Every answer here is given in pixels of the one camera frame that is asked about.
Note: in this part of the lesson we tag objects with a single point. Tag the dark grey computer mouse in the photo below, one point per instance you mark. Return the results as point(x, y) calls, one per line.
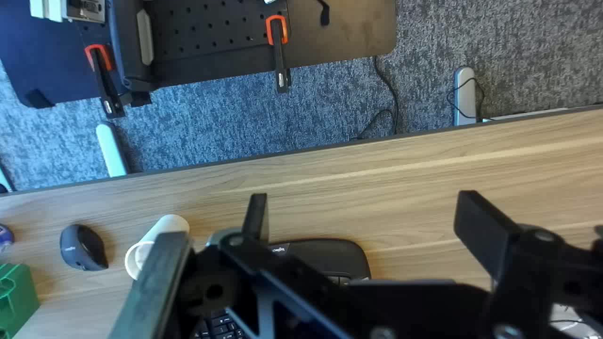
point(83, 246)

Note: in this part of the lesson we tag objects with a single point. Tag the white paper cup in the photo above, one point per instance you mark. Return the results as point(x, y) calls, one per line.
point(153, 241)

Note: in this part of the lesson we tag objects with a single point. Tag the blue lidded container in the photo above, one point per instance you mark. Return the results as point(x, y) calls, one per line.
point(4, 237)

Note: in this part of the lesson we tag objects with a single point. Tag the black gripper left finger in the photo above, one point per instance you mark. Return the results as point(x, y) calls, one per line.
point(151, 288)

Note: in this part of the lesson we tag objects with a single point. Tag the black ergonomic keyboard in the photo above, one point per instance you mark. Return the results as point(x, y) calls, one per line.
point(332, 256)

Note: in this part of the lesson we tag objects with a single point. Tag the green desk organizer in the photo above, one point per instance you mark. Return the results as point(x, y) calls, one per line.
point(15, 297)

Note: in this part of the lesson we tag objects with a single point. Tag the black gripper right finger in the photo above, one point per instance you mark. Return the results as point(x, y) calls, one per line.
point(486, 226)

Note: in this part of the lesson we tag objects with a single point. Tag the white desk leg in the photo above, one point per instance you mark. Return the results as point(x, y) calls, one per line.
point(464, 94)
point(111, 150)

